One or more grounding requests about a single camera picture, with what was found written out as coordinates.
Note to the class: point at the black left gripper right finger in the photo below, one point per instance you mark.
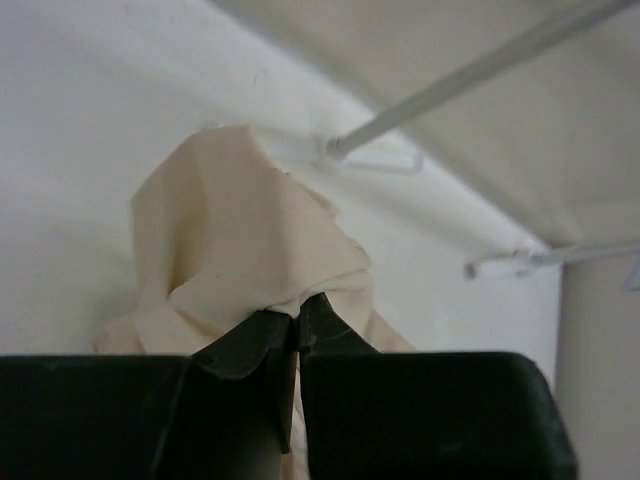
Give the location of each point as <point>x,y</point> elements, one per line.
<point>322,331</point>

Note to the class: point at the white clothes rack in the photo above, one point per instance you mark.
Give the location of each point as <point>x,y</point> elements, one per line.
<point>341,152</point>

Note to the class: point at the beige trousers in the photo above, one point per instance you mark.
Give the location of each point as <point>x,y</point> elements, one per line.
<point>219,233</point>

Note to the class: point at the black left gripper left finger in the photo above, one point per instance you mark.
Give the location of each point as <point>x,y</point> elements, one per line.
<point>258,351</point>

